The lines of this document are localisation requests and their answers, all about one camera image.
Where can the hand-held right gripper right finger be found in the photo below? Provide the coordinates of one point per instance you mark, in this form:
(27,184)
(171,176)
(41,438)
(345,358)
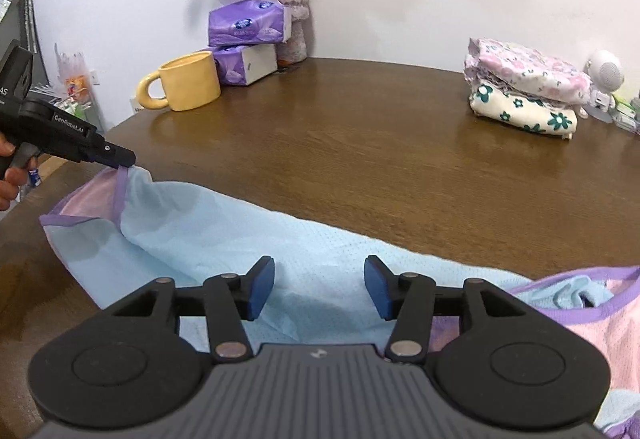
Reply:
(377,290)

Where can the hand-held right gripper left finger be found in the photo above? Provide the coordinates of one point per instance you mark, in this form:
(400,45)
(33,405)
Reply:
(262,290)

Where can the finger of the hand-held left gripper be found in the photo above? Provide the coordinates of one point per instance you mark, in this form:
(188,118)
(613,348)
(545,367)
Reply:
(112,155)

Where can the pink floral folded cloth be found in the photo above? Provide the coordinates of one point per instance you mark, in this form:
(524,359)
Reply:
(525,69)

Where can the green white box stack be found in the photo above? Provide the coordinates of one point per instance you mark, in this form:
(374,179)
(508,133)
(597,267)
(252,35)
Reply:
(627,114)

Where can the white robot speaker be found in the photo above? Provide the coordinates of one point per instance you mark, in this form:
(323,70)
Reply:
(606,69)

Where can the purple tissue pack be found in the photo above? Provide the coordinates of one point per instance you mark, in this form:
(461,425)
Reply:
(245,64)
(247,24)

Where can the white wall socket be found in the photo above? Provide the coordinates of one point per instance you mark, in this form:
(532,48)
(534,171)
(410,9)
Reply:
(94,76)

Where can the person's left hand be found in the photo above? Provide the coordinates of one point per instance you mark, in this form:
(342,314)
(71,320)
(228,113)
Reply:
(10,186)

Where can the pink blue mesh shirt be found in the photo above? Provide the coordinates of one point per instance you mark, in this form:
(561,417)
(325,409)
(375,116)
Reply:
(210,234)

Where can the green floral folded cloth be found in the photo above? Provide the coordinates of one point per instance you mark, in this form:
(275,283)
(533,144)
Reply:
(520,111)

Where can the clear display rack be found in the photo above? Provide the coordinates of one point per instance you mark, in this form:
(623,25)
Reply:
(77,89)

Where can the yellow mug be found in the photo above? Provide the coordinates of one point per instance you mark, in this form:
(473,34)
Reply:
(192,81)

